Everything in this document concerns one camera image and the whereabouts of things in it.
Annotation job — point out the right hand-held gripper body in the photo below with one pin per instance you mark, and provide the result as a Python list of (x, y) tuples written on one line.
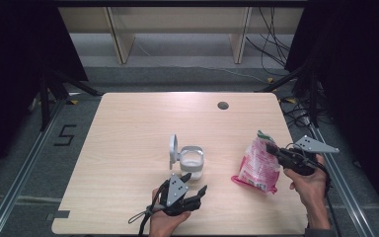
[(297, 161)]

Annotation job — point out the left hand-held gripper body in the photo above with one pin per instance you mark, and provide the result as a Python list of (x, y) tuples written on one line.
[(176, 197)]

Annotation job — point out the clear jar with white lid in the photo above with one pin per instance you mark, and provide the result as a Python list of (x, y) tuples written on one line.
[(190, 161)]

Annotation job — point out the pink and white bag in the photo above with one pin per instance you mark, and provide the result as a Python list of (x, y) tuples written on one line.
[(258, 168)]

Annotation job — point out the person's right hand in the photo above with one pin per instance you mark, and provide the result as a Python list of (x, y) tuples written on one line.
[(311, 187)]

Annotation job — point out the person's left hand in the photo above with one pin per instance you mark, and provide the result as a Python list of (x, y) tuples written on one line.
[(164, 225)]

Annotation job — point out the black metal stand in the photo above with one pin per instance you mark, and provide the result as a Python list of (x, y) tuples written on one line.
[(313, 98), (46, 98)]

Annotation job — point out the grey table grommet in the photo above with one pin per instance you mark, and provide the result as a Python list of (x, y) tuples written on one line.
[(223, 105)]

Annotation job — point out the dark curtain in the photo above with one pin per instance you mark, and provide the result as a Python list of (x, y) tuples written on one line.
[(358, 82), (13, 65)]

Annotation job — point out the beige wooden shelf unit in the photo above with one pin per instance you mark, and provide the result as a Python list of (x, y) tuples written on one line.
[(177, 19)]

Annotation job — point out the metal floor rail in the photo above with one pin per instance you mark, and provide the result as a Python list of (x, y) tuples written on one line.
[(347, 197), (19, 177)]

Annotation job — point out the grey table bracket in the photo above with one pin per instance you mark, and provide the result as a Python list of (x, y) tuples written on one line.
[(60, 214)]

